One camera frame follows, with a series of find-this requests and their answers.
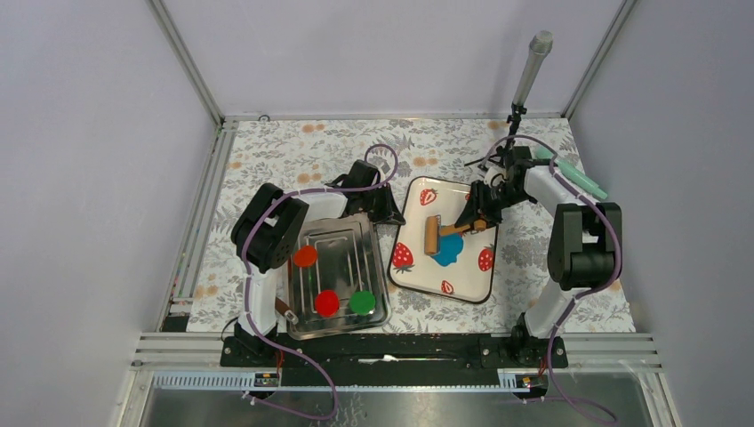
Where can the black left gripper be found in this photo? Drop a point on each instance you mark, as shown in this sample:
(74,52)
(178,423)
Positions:
(389,213)

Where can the red dough disc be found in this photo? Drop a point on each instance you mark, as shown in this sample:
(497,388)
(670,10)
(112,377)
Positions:
(327,303)

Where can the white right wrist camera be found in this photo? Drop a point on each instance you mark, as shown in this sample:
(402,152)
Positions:
(494,176)

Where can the mint green handheld tool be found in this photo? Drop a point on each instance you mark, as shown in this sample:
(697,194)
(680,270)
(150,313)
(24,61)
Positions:
(580,179)

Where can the green dough disc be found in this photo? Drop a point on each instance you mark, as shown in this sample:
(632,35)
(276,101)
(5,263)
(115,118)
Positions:
(362,302)

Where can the stainless steel baking tray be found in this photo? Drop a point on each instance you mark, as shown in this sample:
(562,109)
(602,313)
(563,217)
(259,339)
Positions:
(349,260)

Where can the white strawberry print tray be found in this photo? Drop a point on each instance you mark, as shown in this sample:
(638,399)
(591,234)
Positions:
(470,278)

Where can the metal spatula wooden handle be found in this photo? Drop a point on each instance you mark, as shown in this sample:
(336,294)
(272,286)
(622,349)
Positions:
(284,310)

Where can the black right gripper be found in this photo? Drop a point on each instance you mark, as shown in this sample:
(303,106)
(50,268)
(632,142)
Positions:
(474,210)

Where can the silver microphone on stand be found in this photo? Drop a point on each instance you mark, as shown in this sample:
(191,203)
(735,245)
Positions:
(539,48)

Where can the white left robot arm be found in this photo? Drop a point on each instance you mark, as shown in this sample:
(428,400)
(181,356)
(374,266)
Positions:
(266,233)

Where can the wooden double-ended dough roller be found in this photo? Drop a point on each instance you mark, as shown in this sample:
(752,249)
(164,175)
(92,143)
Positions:
(434,230)

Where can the blue dough piece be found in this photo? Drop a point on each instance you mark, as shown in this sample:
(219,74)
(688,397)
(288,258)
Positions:
(449,249)

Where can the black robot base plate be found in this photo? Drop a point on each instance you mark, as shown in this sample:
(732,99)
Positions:
(394,360)

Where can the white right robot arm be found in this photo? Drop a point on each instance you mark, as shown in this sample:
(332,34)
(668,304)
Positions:
(585,246)

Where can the orange dough disc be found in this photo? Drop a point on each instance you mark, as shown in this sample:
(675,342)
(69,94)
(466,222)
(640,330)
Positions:
(305,257)

